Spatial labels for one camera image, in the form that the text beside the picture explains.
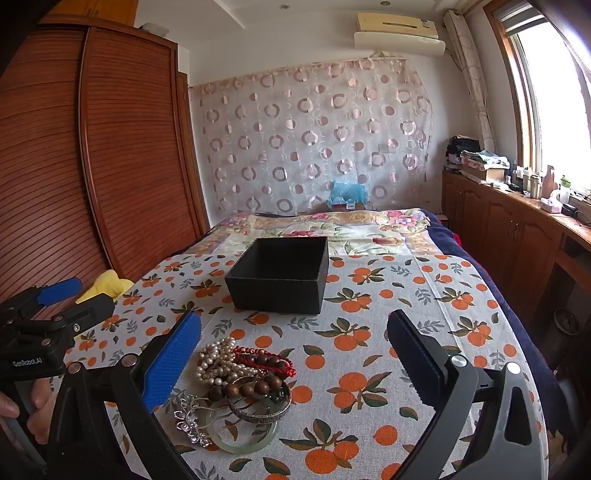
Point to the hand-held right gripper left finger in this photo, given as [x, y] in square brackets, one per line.
[171, 364]

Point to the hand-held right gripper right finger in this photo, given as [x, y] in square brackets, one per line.
[413, 362]

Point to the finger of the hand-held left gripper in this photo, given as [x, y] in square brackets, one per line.
[92, 310]
[60, 290]

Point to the silver carved bangle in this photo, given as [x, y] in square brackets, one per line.
[258, 415]

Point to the pale green jade bangle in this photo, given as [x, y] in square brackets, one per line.
[240, 447]

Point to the black box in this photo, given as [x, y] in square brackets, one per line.
[277, 277]

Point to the person's left hand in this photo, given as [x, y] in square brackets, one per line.
[39, 410]

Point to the yellow cloth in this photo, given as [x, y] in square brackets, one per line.
[108, 284]

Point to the orange fruit print tablecloth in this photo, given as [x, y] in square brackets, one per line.
[360, 415]

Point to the navy blue blanket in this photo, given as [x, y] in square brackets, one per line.
[485, 286]

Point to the brown wooden wardrobe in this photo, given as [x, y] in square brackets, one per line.
[115, 161]

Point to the floral bedspread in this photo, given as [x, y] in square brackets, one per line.
[360, 230]

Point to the long wooden cabinet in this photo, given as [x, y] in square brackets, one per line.
[498, 221]

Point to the blue cloth toy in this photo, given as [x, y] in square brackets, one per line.
[348, 194]

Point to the stack of folded clothes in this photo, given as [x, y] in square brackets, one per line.
[475, 161]

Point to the group of small bottles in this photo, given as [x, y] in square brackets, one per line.
[526, 180]

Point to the patterned window curtain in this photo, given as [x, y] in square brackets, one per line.
[471, 78]

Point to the window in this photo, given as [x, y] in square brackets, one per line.
[554, 92]

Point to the white air conditioner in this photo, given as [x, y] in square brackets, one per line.
[397, 34]

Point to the circle pattern wall cloth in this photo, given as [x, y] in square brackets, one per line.
[300, 138]

